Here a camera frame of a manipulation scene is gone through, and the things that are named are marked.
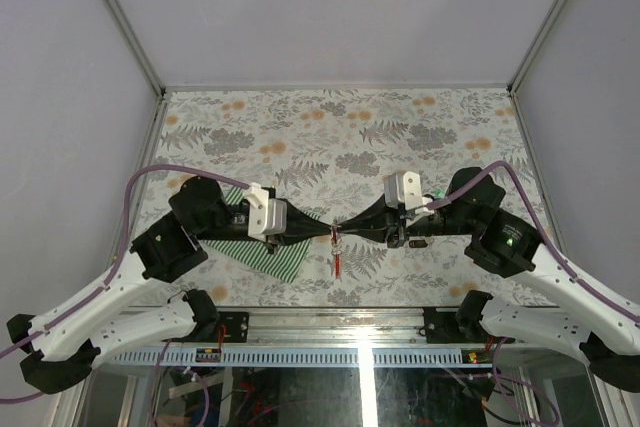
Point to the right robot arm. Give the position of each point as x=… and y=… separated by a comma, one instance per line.
x=593, y=325

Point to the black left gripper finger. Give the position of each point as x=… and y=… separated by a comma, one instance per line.
x=300, y=224
x=290, y=238

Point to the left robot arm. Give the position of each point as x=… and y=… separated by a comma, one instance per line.
x=64, y=345

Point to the slotted cable duct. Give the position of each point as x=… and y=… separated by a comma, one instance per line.
x=292, y=357

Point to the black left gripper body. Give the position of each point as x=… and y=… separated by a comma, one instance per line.
x=233, y=227

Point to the aluminium front rail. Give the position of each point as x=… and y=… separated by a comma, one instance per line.
x=325, y=322

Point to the green striped cloth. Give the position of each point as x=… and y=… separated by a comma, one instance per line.
x=280, y=261

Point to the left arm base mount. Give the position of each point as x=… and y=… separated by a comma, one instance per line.
x=233, y=327

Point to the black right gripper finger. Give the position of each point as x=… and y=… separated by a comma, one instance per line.
x=372, y=218
x=379, y=235

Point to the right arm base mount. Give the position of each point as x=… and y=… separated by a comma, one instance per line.
x=439, y=326

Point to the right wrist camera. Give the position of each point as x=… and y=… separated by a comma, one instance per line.
x=403, y=189

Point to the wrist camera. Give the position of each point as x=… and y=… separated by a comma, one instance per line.
x=267, y=216
x=403, y=189

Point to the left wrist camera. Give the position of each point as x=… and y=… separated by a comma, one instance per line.
x=267, y=216

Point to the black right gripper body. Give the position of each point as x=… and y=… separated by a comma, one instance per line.
x=398, y=222

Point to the red keyring fob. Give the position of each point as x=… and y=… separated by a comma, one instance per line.
x=337, y=265

